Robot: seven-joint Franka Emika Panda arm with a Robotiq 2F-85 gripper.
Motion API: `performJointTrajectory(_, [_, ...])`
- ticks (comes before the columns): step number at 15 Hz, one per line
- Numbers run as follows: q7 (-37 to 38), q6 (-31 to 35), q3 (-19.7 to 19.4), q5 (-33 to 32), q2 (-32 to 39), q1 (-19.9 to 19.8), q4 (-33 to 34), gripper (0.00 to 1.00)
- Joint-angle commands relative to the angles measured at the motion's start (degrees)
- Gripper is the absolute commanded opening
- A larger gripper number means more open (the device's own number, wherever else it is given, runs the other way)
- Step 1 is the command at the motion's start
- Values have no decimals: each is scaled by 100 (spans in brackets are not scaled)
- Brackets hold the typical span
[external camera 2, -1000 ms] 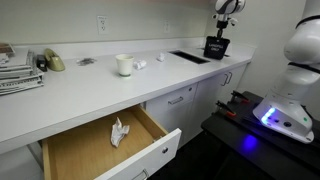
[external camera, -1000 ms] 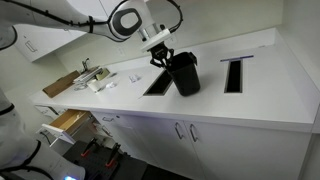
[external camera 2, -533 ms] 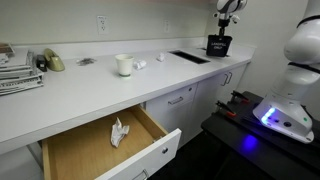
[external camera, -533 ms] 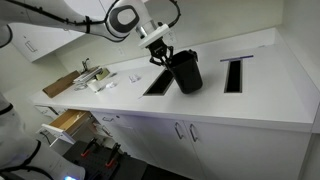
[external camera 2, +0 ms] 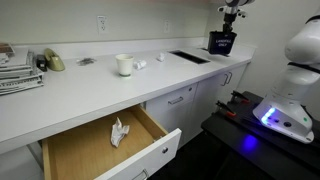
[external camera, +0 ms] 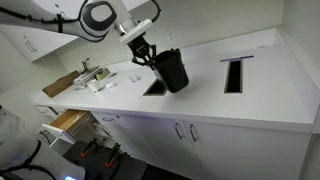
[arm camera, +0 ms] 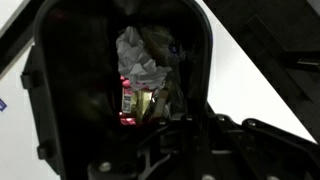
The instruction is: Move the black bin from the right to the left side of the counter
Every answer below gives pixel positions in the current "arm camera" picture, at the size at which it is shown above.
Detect red snack wrapper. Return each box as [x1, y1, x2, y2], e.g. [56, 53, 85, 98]
[119, 75, 158, 127]

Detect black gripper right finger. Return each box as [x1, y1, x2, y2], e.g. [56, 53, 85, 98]
[207, 113, 320, 180]

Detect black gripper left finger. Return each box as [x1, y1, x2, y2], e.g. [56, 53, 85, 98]
[87, 113, 208, 180]

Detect large crumpled white paper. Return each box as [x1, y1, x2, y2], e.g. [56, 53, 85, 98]
[115, 25, 173, 92]

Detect gold foil wrapper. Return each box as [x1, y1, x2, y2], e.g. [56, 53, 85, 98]
[131, 89, 155, 122]

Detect clear plastic bag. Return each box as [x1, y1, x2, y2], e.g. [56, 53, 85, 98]
[139, 24, 188, 118]

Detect black landfill bin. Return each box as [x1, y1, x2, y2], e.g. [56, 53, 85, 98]
[20, 0, 214, 180]

